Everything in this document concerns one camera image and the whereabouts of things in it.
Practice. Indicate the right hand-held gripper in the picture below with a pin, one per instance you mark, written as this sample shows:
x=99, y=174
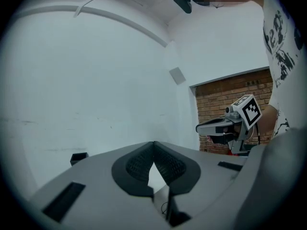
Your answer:
x=249, y=111

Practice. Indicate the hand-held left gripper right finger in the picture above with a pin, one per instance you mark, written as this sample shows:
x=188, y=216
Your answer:
x=184, y=174

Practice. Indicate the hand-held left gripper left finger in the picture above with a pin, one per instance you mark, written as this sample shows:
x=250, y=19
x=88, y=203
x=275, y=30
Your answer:
x=124, y=174

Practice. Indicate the person's right forearm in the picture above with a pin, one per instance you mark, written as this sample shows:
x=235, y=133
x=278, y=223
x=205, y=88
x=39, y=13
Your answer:
x=268, y=121

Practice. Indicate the small black box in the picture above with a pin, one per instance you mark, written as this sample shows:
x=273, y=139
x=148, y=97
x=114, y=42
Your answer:
x=78, y=158

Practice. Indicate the white printed t-shirt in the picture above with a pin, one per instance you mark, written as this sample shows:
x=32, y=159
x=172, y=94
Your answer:
x=275, y=15

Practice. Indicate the grey wall plate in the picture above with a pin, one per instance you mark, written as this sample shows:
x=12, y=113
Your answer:
x=177, y=75

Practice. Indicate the black head-worn camera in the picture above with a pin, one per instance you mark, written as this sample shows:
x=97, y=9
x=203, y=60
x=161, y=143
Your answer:
x=182, y=2

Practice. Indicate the white wall conduit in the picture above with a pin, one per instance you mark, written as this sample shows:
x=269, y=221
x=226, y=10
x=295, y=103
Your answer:
x=108, y=12

